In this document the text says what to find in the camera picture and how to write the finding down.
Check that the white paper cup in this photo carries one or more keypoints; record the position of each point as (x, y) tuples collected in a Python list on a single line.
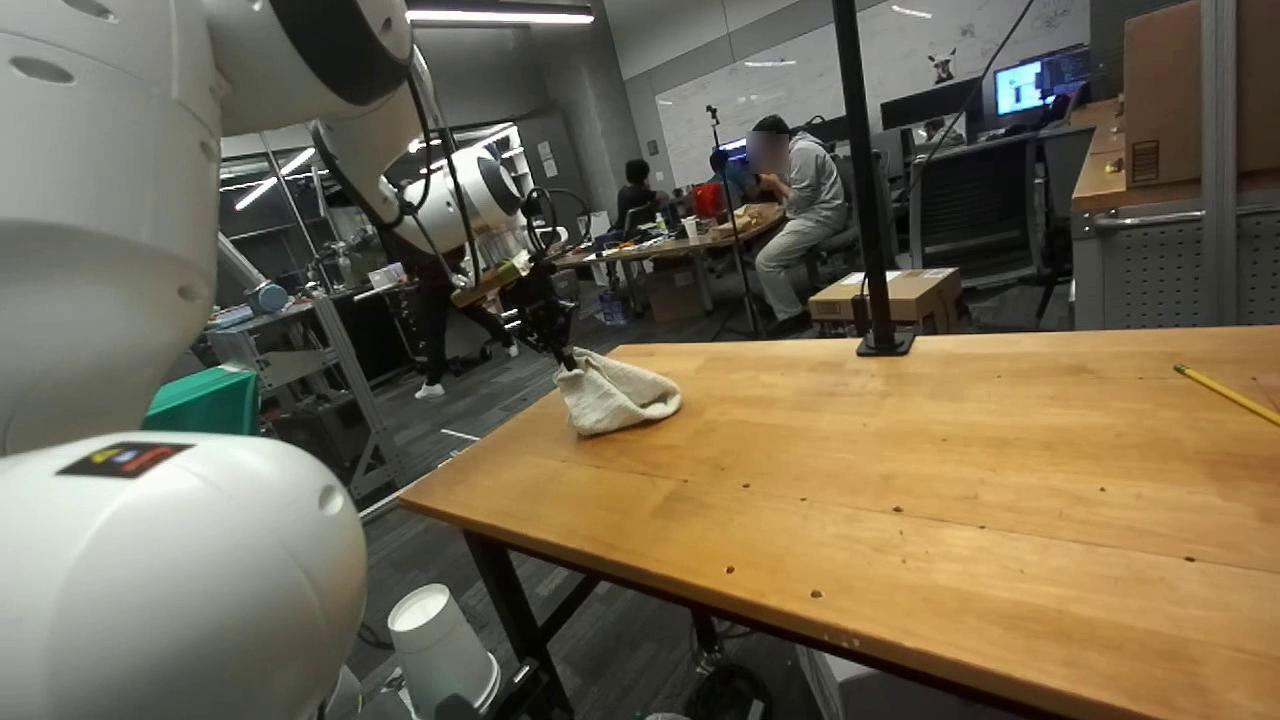
[(432, 644)]

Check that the grey metal post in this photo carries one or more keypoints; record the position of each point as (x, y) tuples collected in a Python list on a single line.
[(1217, 162)]

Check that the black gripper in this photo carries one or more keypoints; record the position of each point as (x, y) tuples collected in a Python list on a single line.
[(547, 302)]

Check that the wooden green wrist camera block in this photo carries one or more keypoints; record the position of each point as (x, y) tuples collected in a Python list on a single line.
[(487, 280)]

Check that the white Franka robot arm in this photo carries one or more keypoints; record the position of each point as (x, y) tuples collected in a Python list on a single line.
[(133, 572)]

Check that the workbench with drawers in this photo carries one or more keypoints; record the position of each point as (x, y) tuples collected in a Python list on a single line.
[(1162, 265)]

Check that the standing person in dark red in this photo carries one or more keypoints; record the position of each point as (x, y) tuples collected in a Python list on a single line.
[(431, 327)]

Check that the seated person in grey shirt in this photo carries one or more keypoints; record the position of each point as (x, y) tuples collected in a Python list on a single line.
[(815, 187)]

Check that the large cardboard box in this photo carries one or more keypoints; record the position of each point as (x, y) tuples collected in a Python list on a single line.
[(1172, 95)]

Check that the black camera stand pole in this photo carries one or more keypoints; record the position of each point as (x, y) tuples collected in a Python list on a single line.
[(866, 203)]

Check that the yellow pencil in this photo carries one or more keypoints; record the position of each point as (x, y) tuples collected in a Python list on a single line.
[(1227, 388)]

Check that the red bag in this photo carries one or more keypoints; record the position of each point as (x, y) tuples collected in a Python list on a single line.
[(711, 203)]

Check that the green cloth cover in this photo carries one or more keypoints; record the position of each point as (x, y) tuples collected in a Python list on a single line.
[(204, 400)]

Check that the computer monitor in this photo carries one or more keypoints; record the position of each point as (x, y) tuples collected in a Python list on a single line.
[(1025, 84)]

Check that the short ceiling light strip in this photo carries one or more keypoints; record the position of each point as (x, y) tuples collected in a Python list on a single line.
[(501, 18)]

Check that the cardboard box on stool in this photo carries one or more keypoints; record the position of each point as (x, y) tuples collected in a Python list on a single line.
[(920, 295)]

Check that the seated person in black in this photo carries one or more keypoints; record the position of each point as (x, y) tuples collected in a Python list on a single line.
[(636, 203)]

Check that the round wooden table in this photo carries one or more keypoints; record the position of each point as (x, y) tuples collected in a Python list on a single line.
[(733, 227)]

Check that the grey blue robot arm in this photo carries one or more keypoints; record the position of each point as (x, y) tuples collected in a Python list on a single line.
[(260, 286)]

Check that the white cloth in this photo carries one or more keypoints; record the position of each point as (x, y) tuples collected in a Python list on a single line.
[(622, 400)]

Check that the grey metal shelf rack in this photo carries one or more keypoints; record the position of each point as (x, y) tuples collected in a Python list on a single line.
[(334, 384)]

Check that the black table leg frame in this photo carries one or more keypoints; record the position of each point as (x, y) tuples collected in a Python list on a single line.
[(514, 612)]

